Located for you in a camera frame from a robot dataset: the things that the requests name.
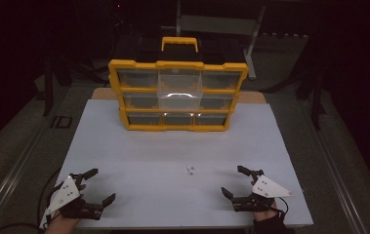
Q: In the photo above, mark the metal floor rail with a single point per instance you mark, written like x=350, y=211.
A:
x=10, y=185
x=335, y=169

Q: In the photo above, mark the set of clear plastic drawers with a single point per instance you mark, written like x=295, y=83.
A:
x=220, y=79

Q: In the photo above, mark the person's right hand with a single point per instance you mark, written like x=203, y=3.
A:
x=264, y=214

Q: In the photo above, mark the white table mat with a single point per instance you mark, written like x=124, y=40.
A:
x=159, y=156

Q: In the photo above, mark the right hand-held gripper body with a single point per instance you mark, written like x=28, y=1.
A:
x=267, y=187

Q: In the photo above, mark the yellow black organizer cabinet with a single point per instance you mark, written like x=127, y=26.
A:
x=179, y=64

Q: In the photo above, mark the black stand leg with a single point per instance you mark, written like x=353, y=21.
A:
x=317, y=104
x=48, y=87

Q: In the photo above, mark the grey metal stand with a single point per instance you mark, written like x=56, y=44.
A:
x=218, y=24

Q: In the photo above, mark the person's left hand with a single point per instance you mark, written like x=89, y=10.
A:
x=61, y=225

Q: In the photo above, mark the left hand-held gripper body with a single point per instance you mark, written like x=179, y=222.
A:
x=64, y=194

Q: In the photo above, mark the clear plastic organizer drawer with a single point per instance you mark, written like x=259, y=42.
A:
x=180, y=89

